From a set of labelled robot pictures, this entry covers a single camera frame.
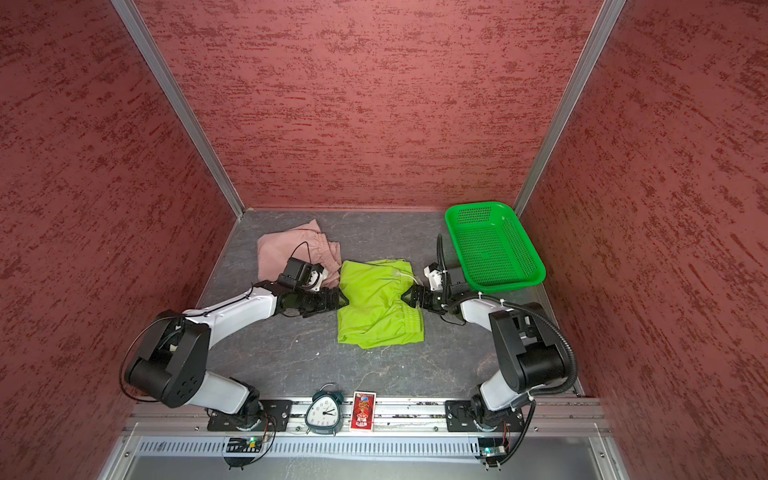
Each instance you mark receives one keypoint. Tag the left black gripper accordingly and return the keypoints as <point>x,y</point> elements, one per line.
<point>324,305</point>

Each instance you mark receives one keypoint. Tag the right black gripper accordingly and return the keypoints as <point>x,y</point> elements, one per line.
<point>424,304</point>

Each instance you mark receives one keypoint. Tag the lime green shorts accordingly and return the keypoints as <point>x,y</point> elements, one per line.
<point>376,316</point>

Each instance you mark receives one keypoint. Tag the pink shorts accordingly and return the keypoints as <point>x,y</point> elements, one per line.
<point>306,242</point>

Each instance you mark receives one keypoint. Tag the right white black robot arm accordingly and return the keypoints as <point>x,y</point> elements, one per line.
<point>534,358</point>

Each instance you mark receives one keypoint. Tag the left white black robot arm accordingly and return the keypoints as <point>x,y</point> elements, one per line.
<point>167,362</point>

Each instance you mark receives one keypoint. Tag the green plastic basket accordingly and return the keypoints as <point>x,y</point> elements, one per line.
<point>493,248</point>

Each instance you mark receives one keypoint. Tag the dark green alarm clock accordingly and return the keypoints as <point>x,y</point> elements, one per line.
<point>324,415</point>

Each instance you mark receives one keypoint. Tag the red playing card box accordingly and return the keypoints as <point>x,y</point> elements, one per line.
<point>362,417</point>

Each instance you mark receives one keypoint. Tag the left green circuit board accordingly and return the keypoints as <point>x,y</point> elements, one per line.
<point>238,446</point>

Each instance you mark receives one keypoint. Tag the green circuit board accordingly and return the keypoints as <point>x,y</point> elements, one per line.
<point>238,446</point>
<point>492,450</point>

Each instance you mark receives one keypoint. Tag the right green circuit board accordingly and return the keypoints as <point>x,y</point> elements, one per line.
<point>492,450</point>

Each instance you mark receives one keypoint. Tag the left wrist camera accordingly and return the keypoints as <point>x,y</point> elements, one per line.
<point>318,274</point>

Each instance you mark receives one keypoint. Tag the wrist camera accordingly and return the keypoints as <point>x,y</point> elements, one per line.
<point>318,274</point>
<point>435,277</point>

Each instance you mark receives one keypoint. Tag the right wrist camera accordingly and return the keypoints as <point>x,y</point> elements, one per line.
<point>435,277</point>

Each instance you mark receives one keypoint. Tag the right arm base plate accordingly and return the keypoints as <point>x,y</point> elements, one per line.
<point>473,416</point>

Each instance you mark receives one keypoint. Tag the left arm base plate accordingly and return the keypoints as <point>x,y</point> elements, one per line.
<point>273,414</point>

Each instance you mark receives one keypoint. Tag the white perforated cable duct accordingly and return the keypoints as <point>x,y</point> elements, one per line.
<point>319,447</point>

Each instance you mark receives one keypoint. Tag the aluminium mounting rail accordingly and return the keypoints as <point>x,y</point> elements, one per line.
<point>393,416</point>

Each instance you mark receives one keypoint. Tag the right aluminium corner post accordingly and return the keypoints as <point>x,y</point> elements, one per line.
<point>599,34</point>

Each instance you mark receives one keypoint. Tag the aluminium corner post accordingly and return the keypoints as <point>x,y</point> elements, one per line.
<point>599,34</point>
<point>133,21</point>

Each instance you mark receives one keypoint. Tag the left aluminium corner post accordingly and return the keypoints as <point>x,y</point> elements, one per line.
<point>133,21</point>

